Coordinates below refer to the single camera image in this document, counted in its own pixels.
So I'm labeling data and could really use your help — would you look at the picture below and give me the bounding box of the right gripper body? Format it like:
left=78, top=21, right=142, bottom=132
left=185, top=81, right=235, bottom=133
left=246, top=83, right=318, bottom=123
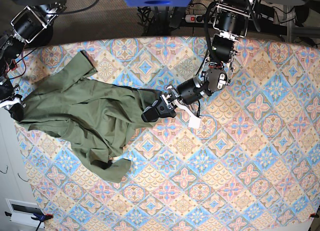
left=0, top=84, right=24, bottom=110

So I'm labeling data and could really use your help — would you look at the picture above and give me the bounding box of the patterned tablecloth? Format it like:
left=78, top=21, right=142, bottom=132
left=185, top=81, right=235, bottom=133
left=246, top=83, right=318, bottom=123
left=15, top=39, right=320, bottom=231

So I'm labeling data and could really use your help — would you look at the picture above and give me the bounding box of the red clamp lower right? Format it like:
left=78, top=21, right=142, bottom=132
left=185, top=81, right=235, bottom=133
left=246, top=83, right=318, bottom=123
left=309, top=213, right=320, bottom=219

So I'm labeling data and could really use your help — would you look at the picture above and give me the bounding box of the red black clamp upper left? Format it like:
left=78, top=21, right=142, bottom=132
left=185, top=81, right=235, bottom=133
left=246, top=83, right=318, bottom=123
left=8, top=59, right=18, bottom=71

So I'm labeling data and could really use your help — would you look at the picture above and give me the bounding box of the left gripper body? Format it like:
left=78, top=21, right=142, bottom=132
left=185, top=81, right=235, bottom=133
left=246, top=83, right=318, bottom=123
left=159, top=83, right=200, bottom=116

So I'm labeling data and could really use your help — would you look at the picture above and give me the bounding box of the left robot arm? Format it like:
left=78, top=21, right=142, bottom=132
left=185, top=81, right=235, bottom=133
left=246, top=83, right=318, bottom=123
left=141, top=0, right=307, bottom=125

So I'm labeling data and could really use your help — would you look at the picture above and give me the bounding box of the white power strip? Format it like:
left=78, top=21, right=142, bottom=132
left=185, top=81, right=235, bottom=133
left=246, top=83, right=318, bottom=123
left=184, top=14, right=216, bottom=24

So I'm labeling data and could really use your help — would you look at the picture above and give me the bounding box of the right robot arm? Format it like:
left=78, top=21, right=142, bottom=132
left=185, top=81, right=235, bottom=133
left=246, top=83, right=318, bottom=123
left=0, top=0, right=66, bottom=121

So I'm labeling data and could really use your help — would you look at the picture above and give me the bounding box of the white wall outlet box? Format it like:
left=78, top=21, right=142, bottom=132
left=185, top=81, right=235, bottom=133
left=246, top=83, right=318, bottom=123
left=4, top=198, right=43, bottom=228

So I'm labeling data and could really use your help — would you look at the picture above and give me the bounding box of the olive green t-shirt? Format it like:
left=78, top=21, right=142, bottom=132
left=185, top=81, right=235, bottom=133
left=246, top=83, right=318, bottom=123
left=19, top=51, right=161, bottom=183

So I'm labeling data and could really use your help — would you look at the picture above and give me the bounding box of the blue clamp lower left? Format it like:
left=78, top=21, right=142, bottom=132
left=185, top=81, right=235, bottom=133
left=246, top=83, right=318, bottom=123
left=4, top=211, right=54, bottom=226

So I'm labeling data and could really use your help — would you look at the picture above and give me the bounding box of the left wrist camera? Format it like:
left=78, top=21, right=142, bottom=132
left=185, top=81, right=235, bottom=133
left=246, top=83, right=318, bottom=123
left=188, top=115, right=201, bottom=129

